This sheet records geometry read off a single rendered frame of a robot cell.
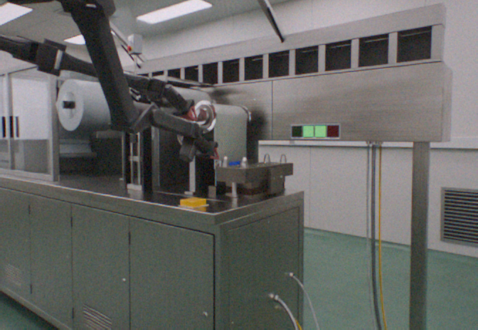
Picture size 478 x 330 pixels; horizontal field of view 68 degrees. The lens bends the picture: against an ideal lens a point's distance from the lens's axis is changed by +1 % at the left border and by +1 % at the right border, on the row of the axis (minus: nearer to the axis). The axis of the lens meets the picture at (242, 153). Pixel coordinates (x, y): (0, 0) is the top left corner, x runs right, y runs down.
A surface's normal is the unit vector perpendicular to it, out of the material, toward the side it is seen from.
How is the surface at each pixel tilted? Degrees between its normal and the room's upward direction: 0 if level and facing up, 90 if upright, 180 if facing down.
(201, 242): 90
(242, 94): 90
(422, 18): 90
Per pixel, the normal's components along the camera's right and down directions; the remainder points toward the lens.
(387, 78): -0.60, 0.04
